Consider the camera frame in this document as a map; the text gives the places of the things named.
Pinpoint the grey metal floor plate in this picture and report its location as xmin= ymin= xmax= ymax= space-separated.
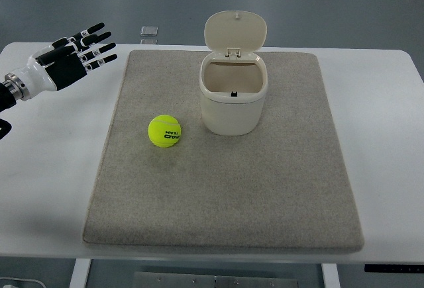
xmin=132 ymin=272 xmax=299 ymax=288

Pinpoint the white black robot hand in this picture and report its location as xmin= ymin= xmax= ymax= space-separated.
xmin=4 ymin=23 xmax=117 ymax=100

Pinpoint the cream lidded bin box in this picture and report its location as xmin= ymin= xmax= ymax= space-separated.
xmin=199 ymin=11 xmax=268 ymax=136

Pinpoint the white table leg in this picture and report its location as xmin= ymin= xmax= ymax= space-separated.
xmin=69 ymin=258 xmax=91 ymax=288
xmin=321 ymin=264 xmax=341 ymax=288

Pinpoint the beige fabric mat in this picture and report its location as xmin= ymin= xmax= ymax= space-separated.
xmin=83 ymin=50 xmax=364 ymax=252

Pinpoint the white table left leg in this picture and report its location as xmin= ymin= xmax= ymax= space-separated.
xmin=69 ymin=258 xmax=91 ymax=288

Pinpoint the white table right leg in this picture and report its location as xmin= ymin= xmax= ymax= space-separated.
xmin=321 ymin=264 xmax=341 ymax=288

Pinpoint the clear floor socket plate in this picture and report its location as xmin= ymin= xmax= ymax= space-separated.
xmin=140 ymin=25 xmax=158 ymax=36

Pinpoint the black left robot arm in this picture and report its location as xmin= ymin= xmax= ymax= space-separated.
xmin=1 ymin=23 xmax=117 ymax=111

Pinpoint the yellow tennis ball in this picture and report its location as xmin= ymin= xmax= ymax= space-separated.
xmin=148 ymin=115 xmax=182 ymax=148

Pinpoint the black table control panel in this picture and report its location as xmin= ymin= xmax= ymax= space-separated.
xmin=364 ymin=264 xmax=424 ymax=274

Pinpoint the white object bottom left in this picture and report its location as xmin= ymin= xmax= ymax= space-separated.
xmin=1 ymin=279 xmax=42 ymax=288

